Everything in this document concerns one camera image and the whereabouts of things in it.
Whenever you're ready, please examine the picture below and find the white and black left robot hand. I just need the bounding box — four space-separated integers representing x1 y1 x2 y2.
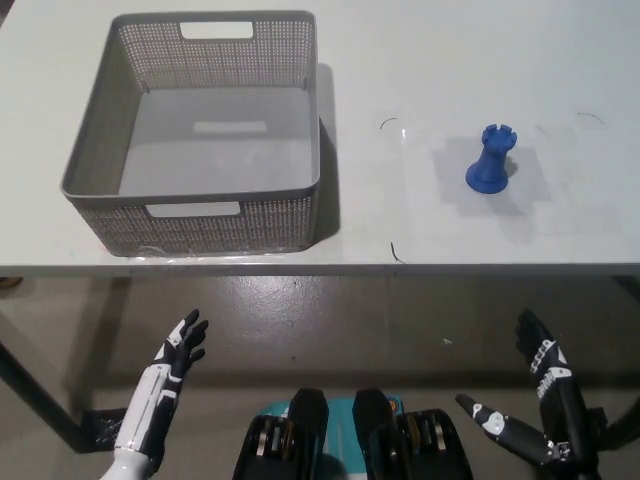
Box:
113 308 210 459

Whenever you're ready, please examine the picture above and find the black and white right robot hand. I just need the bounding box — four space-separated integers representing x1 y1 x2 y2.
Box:
455 307 609 469

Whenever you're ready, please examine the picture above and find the blue chess rook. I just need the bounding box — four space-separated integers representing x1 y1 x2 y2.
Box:
465 122 518 194

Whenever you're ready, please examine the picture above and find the black table foot plate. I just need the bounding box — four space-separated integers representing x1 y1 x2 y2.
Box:
79 407 130 452

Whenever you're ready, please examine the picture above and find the black table leg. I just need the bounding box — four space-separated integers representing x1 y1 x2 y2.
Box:
0 327 89 451

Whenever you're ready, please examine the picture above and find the black and teal robot body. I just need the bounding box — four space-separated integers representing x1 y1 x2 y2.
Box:
233 388 475 480

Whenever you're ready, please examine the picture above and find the grey perforated plastic basket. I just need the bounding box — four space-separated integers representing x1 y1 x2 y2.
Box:
59 9 322 259

